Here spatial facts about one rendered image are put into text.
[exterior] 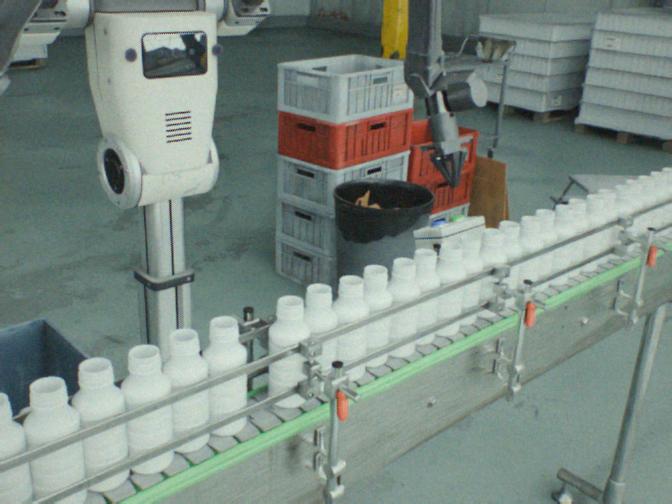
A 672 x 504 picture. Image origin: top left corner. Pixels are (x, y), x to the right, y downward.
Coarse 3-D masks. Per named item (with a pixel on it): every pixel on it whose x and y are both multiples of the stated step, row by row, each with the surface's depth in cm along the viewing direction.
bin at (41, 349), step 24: (0, 336) 138; (24, 336) 141; (48, 336) 142; (0, 360) 139; (24, 360) 143; (48, 360) 146; (72, 360) 135; (0, 384) 141; (24, 384) 144; (72, 384) 138; (24, 408) 146
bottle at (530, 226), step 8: (528, 216) 144; (520, 224) 143; (528, 224) 141; (536, 224) 141; (520, 232) 143; (528, 232) 142; (536, 232) 142; (520, 240) 143; (528, 240) 142; (536, 240) 142; (528, 248) 142; (536, 248) 142; (520, 264) 143; (528, 264) 143; (536, 264) 144; (520, 272) 144; (528, 272) 144; (536, 272) 144; (520, 280) 145
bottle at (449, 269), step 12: (444, 252) 127; (456, 252) 126; (444, 264) 127; (456, 264) 127; (444, 276) 127; (456, 276) 127; (444, 300) 128; (456, 300) 129; (444, 312) 129; (456, 312) 130; (456, 324) 131; (444, 336) 131
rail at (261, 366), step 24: (576, 240) 150; (576, 264) 154; (456, 288) 127; (384, 312) 115; (240, 336) 106; (336, 336) 109; (408, 336) 122; (264, 360) 100; (360, 360) 115; (120, 384) 94; (216, 384) 96; (144, 408) 89; (264, 408) 103; (96, 432) 85; (192, 432) 96; (24, 456) 80; (144, 456) 91; (96, 480) 88
